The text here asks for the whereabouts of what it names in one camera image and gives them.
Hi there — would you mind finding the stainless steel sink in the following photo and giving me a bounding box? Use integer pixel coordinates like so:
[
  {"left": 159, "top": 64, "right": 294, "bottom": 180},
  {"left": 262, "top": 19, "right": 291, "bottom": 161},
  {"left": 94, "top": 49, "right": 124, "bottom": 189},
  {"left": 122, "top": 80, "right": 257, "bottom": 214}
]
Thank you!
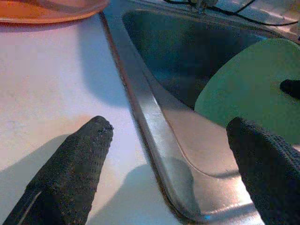
[{"left": 100, "top": 0, "right": 300, "bottom": 225}]

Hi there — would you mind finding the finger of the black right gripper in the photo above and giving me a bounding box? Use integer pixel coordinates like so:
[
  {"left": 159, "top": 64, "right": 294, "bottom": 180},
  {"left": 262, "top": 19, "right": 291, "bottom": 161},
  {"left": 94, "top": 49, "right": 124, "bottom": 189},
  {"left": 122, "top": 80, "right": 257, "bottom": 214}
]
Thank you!
[{"left": 280, "top": 79, "right": 300, "bottom": 100}]

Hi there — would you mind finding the black power cable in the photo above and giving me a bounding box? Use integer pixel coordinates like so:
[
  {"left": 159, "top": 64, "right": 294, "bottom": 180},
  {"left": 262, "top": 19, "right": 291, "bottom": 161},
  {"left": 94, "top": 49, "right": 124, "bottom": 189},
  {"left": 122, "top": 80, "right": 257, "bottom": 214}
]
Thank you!
[{"left": 206, "top": 6, "right": 300, "bottom": 26}]

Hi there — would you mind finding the green round plate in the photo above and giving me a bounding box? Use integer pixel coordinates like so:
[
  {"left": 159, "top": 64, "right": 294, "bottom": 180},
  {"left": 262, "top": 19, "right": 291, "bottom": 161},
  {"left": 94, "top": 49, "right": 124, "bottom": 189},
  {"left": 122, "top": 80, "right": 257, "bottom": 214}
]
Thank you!
[{"left": 194, "top": 38, "right": 300, "bottom": 145}]

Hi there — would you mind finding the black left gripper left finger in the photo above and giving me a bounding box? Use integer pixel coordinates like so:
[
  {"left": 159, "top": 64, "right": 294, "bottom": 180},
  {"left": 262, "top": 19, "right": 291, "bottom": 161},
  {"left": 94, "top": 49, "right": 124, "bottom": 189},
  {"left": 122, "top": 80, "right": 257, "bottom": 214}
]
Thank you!
[{"left": 1, "top": 115, "right": 114, "bottom": 225}]

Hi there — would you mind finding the orange plate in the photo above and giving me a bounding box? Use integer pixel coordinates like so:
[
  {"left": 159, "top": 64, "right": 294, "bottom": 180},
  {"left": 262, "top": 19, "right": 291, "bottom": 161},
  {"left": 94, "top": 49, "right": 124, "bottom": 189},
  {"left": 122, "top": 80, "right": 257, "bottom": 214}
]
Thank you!
[{"left": 0, "top": 0, "right": 111, "bottom": 24}]

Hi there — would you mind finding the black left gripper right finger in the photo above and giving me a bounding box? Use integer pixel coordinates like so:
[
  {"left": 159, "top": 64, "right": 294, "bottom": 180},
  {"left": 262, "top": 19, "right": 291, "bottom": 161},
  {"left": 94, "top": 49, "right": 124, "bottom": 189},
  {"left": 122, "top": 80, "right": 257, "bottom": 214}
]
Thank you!
[{"left": 226, "top": 116, "right": 300, "bottom": 225}]

